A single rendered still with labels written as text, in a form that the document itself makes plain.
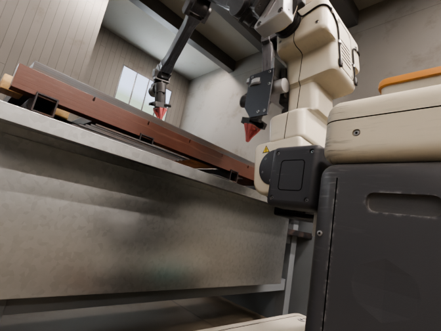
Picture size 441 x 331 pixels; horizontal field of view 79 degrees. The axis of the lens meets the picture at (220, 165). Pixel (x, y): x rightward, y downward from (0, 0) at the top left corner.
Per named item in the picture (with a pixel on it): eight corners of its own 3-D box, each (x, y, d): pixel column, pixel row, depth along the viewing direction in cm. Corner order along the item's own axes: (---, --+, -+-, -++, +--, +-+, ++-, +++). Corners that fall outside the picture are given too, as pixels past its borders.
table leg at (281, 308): (271, 329, 157) (286, 213, 170) (276, 327, 161) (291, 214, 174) (280, 333, 153) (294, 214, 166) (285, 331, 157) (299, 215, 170)
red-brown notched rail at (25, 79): (8, 88, 66) (16, 67, 67) (308, 203, 177) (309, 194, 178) (10, 85, 63) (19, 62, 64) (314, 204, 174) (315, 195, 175)
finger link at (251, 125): (246, 140, 114) (253, 119, 114) (234, 137, 119) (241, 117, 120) (255, 145, 119) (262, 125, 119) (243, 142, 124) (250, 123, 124)
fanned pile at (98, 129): (30, 129, 65) (35, 113, 66) (164, 171, 92) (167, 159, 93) (43, 123, 56) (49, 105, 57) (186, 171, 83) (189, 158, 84)
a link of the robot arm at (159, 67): (191, 0, 111) (212, 12, 118) (188, -7, 114) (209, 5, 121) (151, 79, 138) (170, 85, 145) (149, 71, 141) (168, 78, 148)
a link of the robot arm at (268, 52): (270, 31, 139) (275, 49, 147) (259, 35, 141) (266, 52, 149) (271, 84, 114) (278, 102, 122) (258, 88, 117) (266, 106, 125)
